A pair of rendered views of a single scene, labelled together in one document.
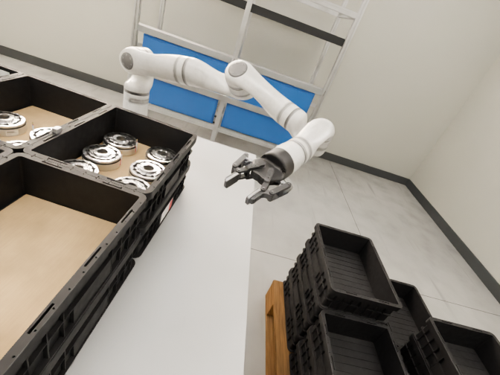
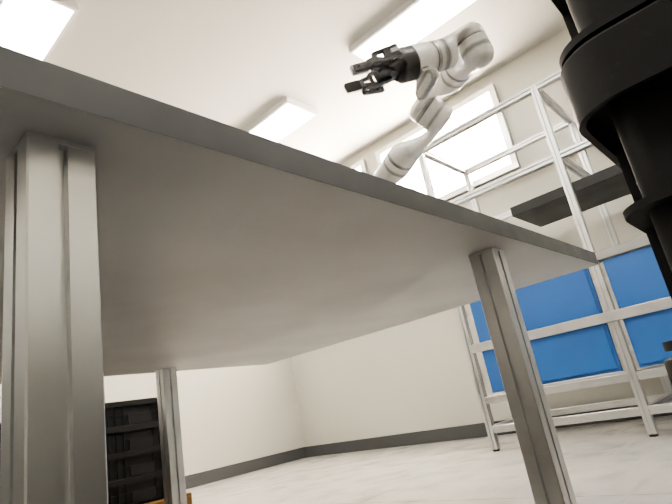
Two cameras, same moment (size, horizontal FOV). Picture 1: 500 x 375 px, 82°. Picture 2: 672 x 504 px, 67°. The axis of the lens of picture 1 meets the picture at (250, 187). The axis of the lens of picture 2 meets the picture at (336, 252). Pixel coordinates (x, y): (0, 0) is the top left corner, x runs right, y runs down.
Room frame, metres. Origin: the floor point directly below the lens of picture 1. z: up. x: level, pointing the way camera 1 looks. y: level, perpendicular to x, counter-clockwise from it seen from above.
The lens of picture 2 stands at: (-0.18, -0.60, 0.38)
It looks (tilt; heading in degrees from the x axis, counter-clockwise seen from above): 17 degrees up; 49
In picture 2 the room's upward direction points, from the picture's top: 11 degrees counter-clockwise
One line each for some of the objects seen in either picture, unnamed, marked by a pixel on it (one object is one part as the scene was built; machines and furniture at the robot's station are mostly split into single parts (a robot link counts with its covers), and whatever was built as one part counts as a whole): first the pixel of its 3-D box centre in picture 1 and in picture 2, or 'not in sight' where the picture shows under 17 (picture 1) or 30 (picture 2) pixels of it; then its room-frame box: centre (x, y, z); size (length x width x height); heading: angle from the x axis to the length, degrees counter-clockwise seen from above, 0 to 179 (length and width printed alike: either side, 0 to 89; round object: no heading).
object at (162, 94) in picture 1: (180, 81); (537, 332); (2.53, 0.91, 0.60); 0.72 x 0.03 x 0.56; 99
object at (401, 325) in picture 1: (393, 324); not in sight; (1.07, -0.93, 0.26); 0.40 x 0.30 x 0.23; 9
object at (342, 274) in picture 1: (330, 292); not in sight; (1.01, -0.53, 0.37); 0.40 x 0.30 x 0.45; 9
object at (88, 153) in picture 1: (102, 153); not in sight; (0.70, 0.44, 0.86); 0.10 x 0.10 x 0.01
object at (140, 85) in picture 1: (138, 71); not in sight; (1.05, 0.54, 1.01); 0.09 x 0.09 x 0.17; 77
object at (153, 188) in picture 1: (128, 144); not in sight; (0.70, 0.37, 0.92); 0.40 x 0.30 x 0.02; 4
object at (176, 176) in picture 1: (126, 159); not in sight; (0.70, 0.37, 0.87); 0.40 x 0.30 x 0.11; 4
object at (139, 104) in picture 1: (135, 112); not in sight; (1.05, 0.53, 0.85); 0.09 x 0.09 x 0.17; 1
